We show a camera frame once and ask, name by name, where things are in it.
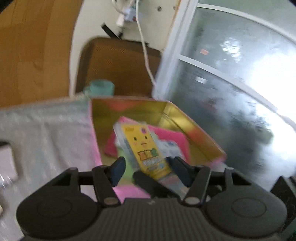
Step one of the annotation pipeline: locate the wooden panel board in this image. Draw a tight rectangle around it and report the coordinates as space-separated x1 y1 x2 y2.
1 1 82 107

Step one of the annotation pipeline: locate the teal plastic cup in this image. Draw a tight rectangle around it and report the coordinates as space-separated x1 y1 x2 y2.
83 79 115 98

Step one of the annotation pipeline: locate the frosted glass door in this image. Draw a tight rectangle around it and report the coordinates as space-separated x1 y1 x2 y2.
152 1 295 190

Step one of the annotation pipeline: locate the pink tin box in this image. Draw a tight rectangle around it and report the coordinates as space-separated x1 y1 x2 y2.
89 96 226 171

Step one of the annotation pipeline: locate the yellow cartoon tissue pack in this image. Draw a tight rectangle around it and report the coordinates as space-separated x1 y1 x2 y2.
113 122 171 180

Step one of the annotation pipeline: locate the white power cable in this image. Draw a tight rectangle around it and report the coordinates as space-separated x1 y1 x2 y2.
135 0 157 86

